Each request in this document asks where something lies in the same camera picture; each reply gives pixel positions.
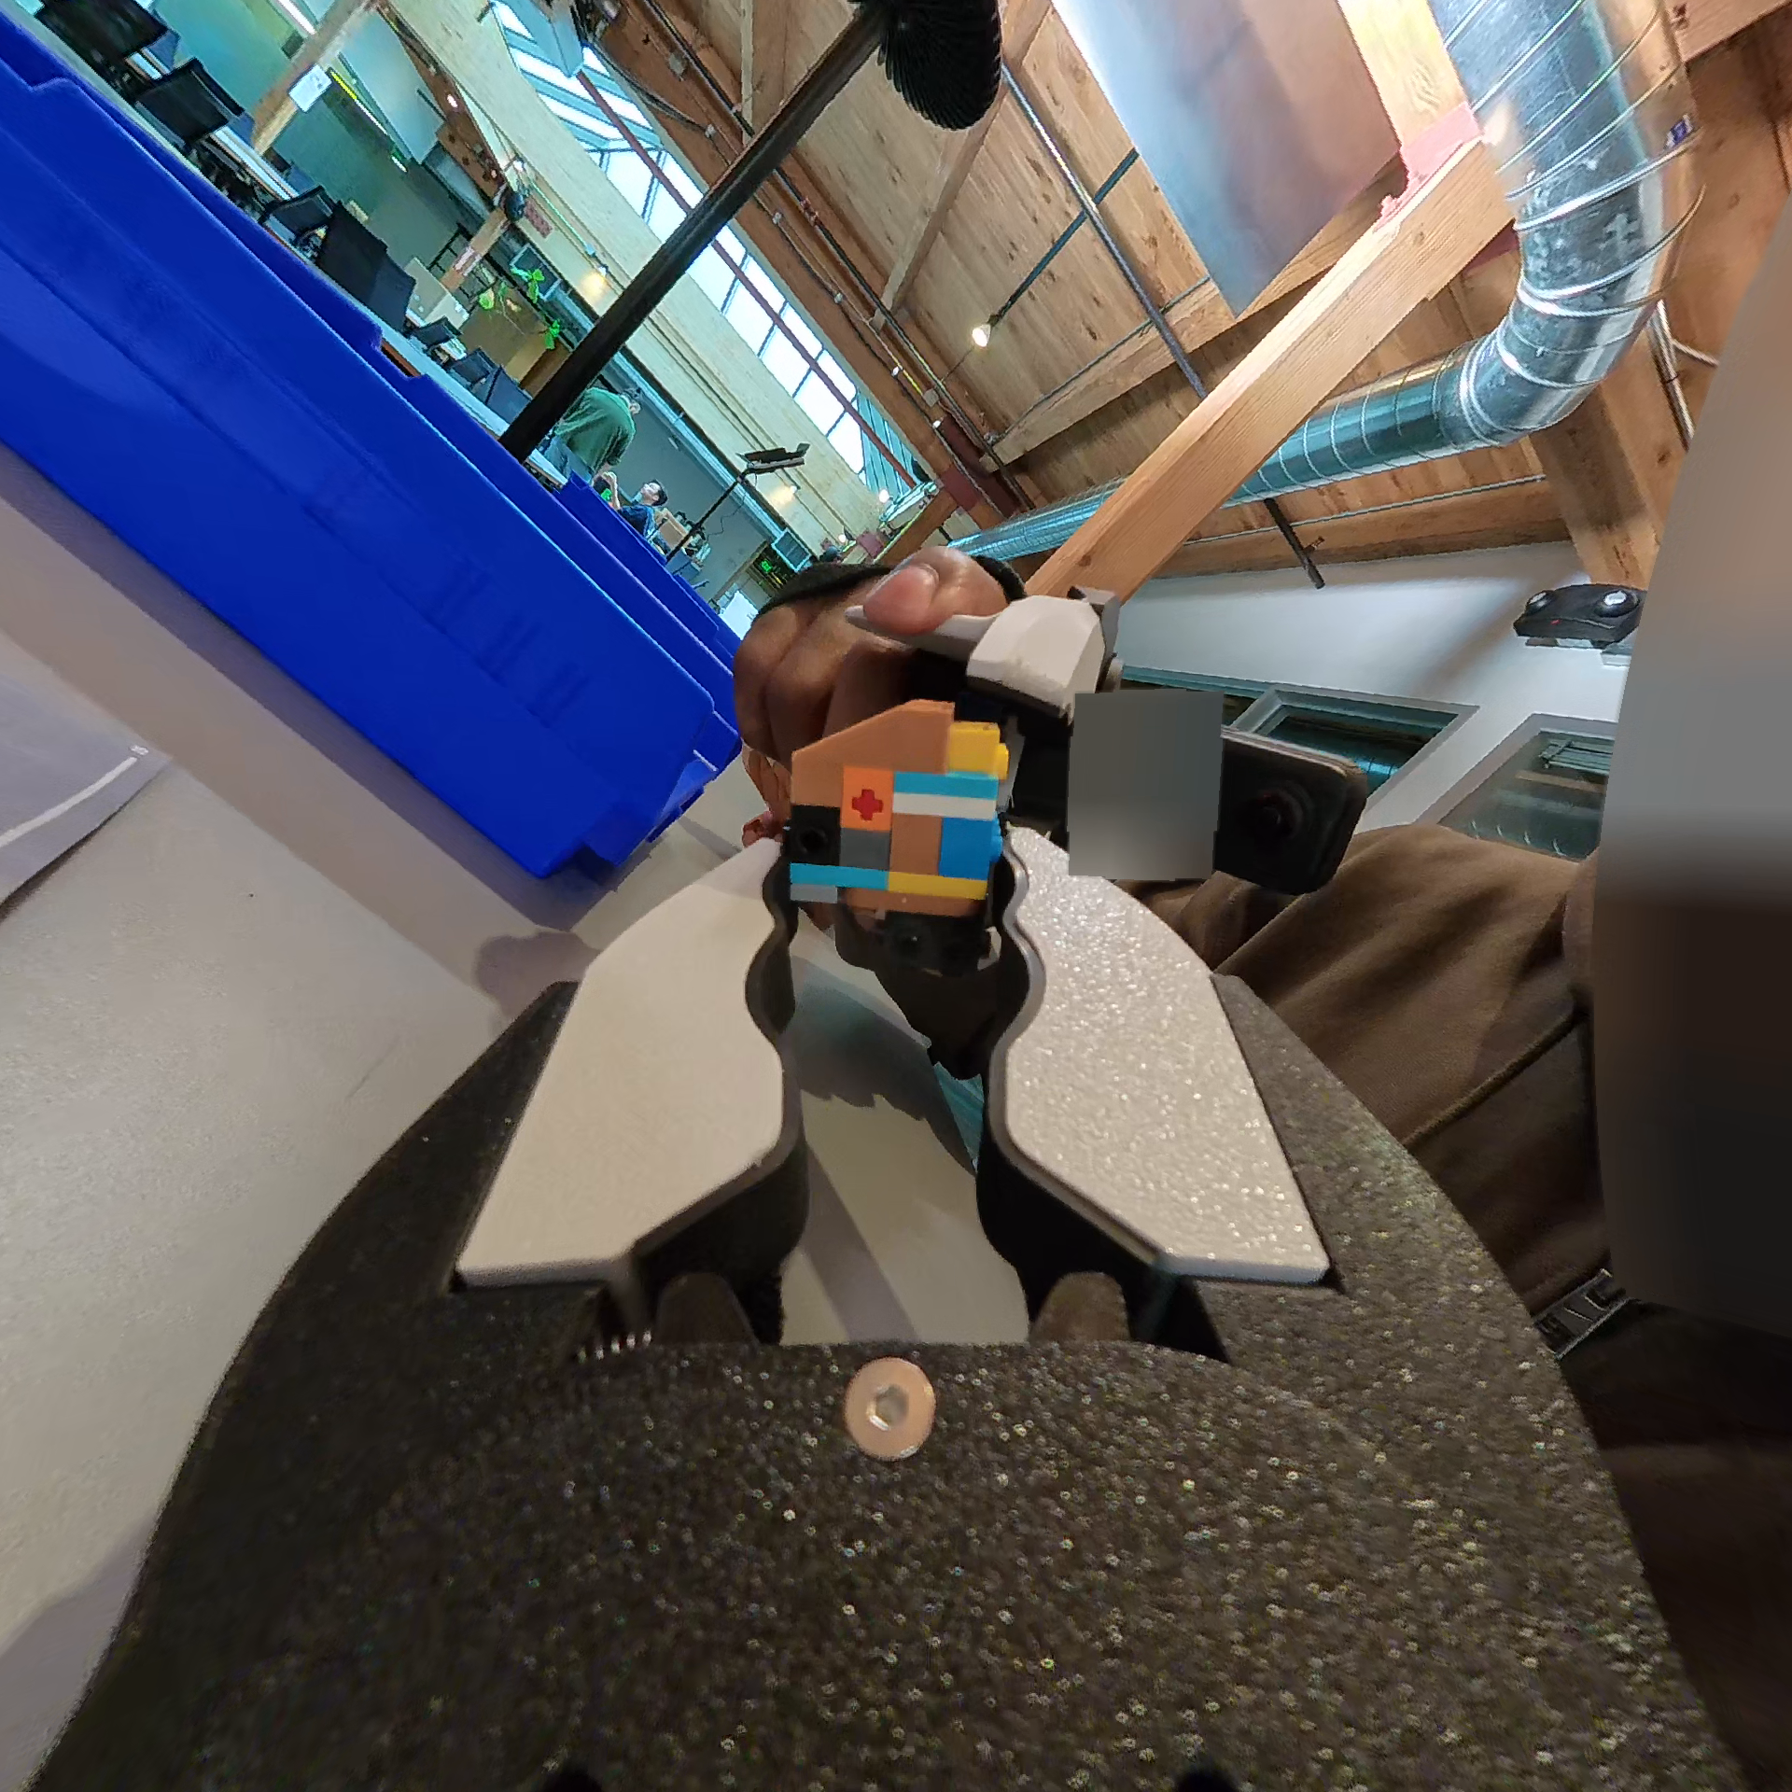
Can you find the person's right hand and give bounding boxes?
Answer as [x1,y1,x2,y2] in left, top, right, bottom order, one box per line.
[731,546,1030,869]

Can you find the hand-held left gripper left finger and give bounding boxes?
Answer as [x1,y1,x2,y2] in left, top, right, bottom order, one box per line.
[453,835,809,1315]

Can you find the black wall-mounted device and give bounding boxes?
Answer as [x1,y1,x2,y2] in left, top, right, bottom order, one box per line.
[1515,586,1645,649]

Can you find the grey desk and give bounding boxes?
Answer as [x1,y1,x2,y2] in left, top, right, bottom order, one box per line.
[0,449,1038,1754]

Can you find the grey building instruction booklet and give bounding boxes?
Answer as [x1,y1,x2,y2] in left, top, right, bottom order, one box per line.
[0,672,169,905]

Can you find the black pole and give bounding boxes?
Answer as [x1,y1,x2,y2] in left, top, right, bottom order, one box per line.
[497,0,1004,464]

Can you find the silver ventilation duct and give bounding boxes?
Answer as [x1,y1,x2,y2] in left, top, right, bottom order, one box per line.
[950,0,1708,562]

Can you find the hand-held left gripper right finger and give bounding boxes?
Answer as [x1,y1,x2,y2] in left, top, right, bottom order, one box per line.
[979,823,1334,1326]

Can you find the small multicoloured brick model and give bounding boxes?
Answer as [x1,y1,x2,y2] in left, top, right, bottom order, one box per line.
[782,701,1011,983]

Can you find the blue plastic bin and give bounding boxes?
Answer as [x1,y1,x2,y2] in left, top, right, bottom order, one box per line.
[538,468,742,647]
[0,27,742,883]

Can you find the person's dark trousers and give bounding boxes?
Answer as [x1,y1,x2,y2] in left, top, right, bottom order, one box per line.
[1538,1290,1792,1792]

